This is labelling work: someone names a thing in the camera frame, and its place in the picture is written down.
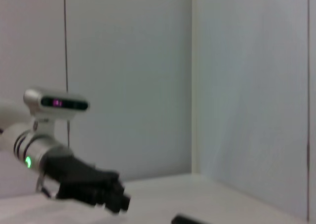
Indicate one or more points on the black glasses case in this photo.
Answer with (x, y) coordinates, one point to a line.
(187, 219)

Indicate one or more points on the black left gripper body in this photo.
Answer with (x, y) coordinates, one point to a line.
(74, 179)

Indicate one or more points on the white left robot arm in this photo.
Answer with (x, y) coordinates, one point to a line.
(14, 135)

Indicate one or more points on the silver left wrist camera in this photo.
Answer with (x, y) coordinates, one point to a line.
(61, 103)

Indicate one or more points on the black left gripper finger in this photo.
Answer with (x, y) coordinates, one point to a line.
(119, 190)
(106, 200)

